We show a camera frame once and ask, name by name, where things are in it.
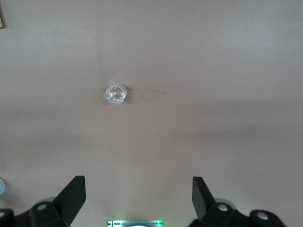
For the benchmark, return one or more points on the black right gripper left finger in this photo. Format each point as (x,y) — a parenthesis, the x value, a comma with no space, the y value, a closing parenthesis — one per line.
(68,201)

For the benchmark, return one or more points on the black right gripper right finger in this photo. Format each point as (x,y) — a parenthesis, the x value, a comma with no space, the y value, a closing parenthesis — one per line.
(203,201)

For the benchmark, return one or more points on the clear glass cup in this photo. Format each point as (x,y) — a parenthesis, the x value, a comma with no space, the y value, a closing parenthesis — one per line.
(114,94)

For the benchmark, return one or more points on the wooden cutting board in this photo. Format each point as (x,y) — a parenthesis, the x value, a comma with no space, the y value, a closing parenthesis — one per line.
(2,14)

